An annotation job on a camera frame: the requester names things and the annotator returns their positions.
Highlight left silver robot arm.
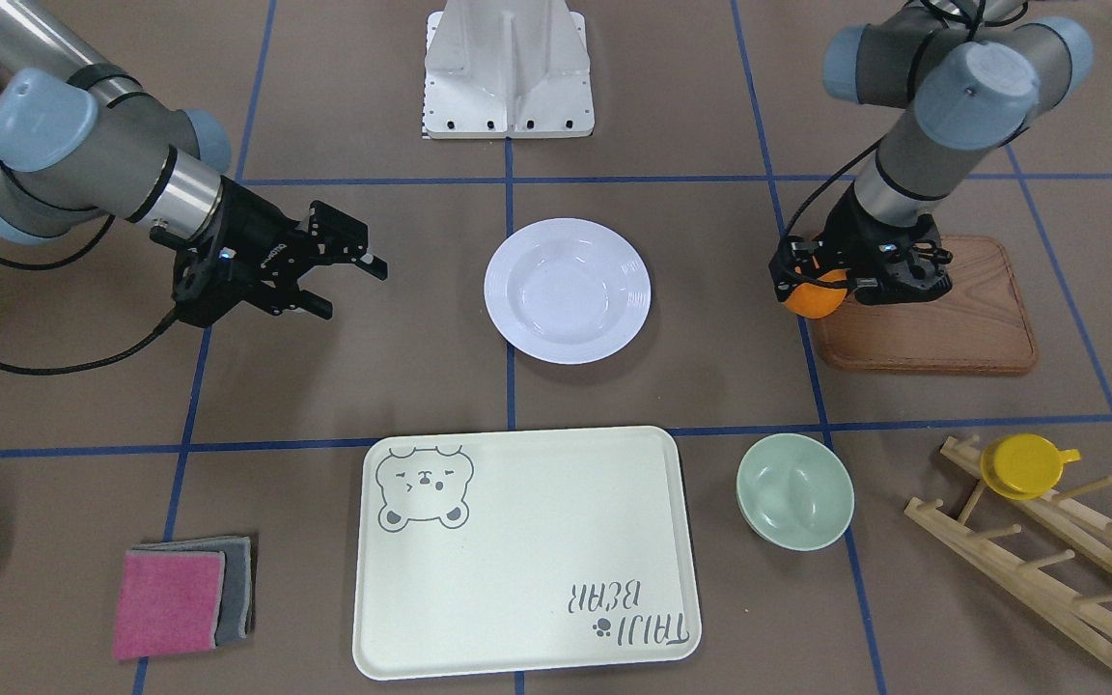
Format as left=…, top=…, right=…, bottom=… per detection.
left=768, top=1, right=1094, bottom=320

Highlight pink grey sponge cloth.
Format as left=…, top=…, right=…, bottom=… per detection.
left=112, top=536, right=254, bottom=661

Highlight brown wooden tray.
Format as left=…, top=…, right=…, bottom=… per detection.
left=811, top=235, right=1039, bottom=375

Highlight green bowl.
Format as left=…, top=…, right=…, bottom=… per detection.
left=736, top=431, right=856, bottom=552

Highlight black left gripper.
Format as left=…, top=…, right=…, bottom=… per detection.
left=772, top=186, right=953, bottom=308

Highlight orange fruit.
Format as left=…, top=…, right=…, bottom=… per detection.
left=782, top=260, right=848, bottom=320

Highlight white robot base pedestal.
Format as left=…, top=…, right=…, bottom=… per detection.
left=421, top=1, right=596, bottom=140

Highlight cream bear tray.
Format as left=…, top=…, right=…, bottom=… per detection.
left=353, top=426, right=703, bottom=681

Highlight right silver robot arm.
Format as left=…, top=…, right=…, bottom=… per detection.
left=0, top=1, right=388, bottom=328

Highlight white plate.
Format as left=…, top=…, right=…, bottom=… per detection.
left=483, top=217, right=653, bottom=365

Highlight yellow cup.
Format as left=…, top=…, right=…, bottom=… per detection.
left=979, top=431, right=1081, bottom=500

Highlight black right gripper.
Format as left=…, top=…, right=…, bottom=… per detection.
left=150, top=181, right=388, bottom=328

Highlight wooden cup rack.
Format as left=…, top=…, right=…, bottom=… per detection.
left=904, top=436, right=1112, bottom=671

